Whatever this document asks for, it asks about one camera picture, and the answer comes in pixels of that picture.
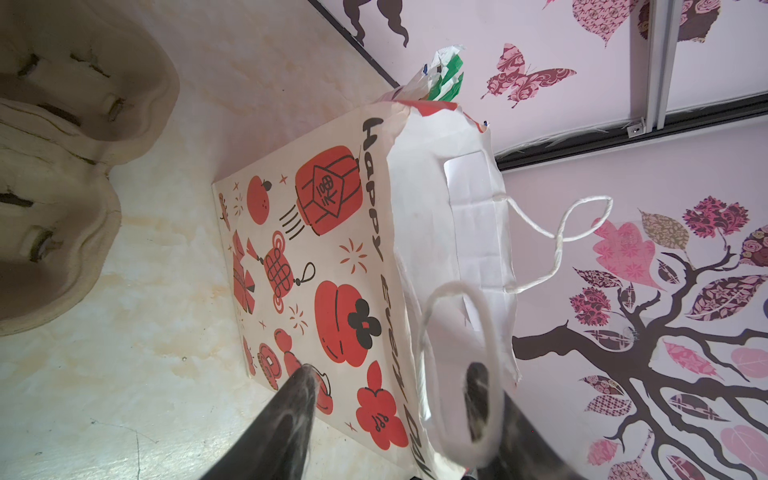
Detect brown cardboard cup carrier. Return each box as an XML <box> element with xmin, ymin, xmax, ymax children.
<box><xmin>1</xmin><ymin>1</ymin><xmax>180</xmax><ymax>336</ymax></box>

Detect pink cup of straws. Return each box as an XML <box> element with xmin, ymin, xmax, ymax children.
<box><xmin>378</xmin><ymin>45</ymin><xmax>464</xmax><ymax>102</ymax></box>

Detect aluminium crossbar back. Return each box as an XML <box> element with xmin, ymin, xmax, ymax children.
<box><xmin>627</xmin><ymin>0</ymin><xmax>684</xmax><ymax>139</ymax></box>

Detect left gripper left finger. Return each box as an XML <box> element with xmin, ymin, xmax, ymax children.
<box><xmin>203</xmin><ymin>365</ymin><xmax>319</xmax><ymax>480</ymax></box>

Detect red white paper gift bag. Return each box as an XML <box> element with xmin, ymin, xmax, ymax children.
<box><xmin>211</xmin><ymin>100</ymin><xmax>614</xmax><ymax>480</ymax></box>

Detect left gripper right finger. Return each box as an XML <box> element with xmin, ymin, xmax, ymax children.
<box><xmin>464</xmin><ymin>362</ymin><xmax>583</xmax><ymax>480</ymax></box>

